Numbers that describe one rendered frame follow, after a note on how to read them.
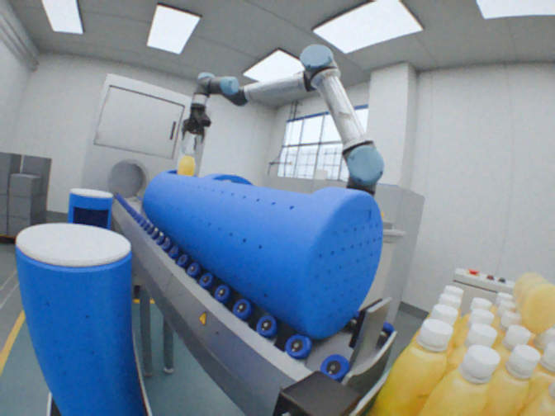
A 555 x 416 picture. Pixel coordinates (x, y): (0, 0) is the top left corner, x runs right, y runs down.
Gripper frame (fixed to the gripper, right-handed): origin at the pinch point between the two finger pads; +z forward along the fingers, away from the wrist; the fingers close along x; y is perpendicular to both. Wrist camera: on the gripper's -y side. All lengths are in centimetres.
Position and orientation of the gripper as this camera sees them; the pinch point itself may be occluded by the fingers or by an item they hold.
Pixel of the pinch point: (189, 152)
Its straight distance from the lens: 104.2
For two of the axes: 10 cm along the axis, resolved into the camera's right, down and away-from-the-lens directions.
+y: -6.9, -1.7, 7.1
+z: -1.8, 9.8, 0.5
